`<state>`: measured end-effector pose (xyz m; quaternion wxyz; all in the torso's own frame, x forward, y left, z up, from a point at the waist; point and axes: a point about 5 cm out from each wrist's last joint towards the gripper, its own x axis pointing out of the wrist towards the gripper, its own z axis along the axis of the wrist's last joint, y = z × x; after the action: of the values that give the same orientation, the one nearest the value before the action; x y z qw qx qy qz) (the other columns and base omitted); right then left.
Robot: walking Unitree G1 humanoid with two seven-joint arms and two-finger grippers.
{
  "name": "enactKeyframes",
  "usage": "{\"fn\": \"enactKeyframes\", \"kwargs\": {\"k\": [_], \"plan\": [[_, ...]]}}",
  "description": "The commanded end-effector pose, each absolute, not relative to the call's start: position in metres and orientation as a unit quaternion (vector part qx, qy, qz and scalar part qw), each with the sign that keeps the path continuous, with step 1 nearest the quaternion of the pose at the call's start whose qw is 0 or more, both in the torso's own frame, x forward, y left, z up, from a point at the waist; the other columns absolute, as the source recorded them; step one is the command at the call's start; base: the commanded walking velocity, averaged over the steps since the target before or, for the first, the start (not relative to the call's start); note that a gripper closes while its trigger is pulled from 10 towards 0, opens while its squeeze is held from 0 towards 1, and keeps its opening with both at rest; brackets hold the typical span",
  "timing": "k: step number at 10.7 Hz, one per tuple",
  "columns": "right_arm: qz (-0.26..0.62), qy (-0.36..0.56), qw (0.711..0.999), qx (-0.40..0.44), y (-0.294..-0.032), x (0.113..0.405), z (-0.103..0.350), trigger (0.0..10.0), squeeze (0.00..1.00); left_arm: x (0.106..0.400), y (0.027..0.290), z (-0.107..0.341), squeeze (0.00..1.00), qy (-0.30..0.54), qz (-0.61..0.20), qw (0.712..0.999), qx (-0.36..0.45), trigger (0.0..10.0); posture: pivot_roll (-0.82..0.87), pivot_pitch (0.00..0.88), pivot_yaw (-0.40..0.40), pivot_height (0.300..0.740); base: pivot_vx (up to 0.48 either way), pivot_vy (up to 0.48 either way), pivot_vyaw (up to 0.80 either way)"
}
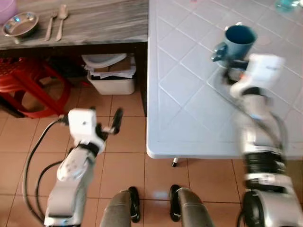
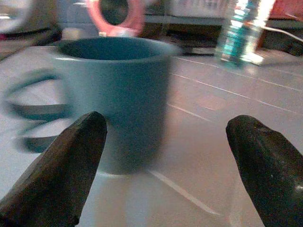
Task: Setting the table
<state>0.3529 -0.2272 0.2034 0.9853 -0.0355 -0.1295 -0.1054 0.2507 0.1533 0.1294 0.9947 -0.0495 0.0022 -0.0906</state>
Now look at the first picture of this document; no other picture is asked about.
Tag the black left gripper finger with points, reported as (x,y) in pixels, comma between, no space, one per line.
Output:
(117,119)

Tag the blue ceramic mug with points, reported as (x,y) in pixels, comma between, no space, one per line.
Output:
(240,43)

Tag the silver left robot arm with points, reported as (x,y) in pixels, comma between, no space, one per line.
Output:
(71,184)

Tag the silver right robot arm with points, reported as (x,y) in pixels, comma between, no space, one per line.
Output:
(262,142)

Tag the white plastic bin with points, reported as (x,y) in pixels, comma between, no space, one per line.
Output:
(113,85)

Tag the white round lid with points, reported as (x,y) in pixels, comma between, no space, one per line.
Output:
(102,60)

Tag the white table leg foot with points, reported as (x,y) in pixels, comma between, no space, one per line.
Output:
(174,162)

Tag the grey left robot leg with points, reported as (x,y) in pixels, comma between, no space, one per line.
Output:
(118,208)

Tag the grey robot leg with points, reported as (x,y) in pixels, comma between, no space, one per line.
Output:
(118,208)
(194,208)

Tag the teal glass cup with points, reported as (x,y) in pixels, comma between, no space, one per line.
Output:
(288,4)

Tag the red plastic stool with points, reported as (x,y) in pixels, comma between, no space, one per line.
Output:
(23,78)

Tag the metal fork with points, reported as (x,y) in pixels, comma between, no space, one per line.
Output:
(50,26)

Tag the metal spoon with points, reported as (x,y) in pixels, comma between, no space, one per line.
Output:
(61,16)

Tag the grey right robot leg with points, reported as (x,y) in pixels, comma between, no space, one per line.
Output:
(194,208)

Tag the steel bowl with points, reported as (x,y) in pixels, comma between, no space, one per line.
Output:
(21,24)

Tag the pink plastic container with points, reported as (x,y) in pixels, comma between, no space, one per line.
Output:
(7,10)

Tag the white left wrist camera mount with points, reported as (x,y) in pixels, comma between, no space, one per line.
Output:
(84,124)

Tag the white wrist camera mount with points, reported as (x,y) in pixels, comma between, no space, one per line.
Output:
(263,72)
(84,124)

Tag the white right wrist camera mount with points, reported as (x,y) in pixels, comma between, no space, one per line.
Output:
(263,72)

